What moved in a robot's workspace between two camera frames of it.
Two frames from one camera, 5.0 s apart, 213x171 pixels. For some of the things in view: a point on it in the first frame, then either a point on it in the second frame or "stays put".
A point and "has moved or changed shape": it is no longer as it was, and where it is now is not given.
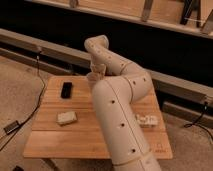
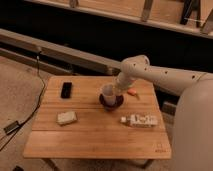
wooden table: [68, 126] stays put
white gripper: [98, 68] → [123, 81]
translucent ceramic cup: [93, 77] has moved or changed shape
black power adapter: [12, 127] stays put
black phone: [66, 90] stays put
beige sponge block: [66, 118] stays put
